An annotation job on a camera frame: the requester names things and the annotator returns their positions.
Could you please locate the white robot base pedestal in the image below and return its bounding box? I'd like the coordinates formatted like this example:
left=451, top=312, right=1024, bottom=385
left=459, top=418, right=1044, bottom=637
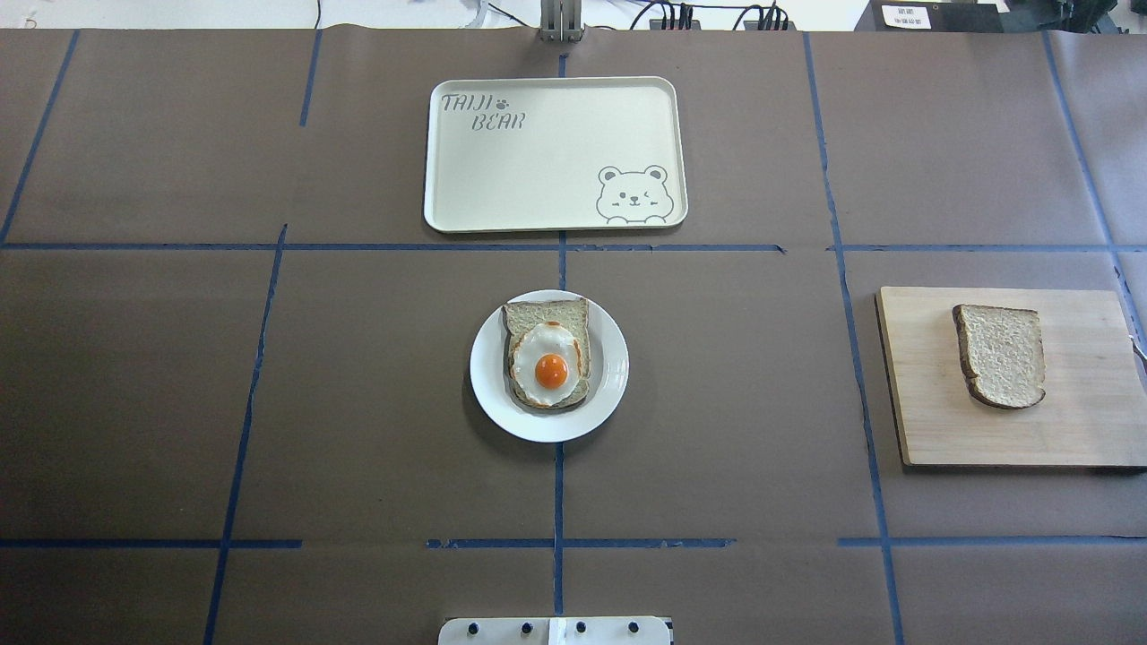
left=438, top=615, right=674, bottom=644

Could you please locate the black box on desk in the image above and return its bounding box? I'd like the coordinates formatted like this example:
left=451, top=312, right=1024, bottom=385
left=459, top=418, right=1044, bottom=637
left=853, top=1, right=1008, bottom=33

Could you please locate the fried egg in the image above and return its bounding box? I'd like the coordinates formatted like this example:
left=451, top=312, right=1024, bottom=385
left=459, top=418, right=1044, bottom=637
left=509, top=323, right=582, bottom=409

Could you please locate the cream bear serving tray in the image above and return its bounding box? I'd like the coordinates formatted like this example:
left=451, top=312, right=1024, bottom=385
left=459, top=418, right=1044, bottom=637
left=423, top=76, right=689, bottom=233

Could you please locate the bread slice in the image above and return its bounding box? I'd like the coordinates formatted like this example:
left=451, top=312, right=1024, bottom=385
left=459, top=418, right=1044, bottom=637
left=501, top=297, right=591, bottom=409
left=952, top=305, right=1046, bottom=409

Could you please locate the wooden cutting board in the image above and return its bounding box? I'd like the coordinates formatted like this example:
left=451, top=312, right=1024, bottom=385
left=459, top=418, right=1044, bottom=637
left=876, top=286, right=1146, bottom=469

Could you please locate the aluminium frame post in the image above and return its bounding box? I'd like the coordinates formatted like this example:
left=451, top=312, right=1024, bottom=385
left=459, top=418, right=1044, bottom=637
left=539, top=0, right=585, bottom=42

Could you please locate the white round plate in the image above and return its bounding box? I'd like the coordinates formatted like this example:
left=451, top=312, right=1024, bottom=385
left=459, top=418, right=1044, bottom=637
left=470, top=300, right=630, bottom=443

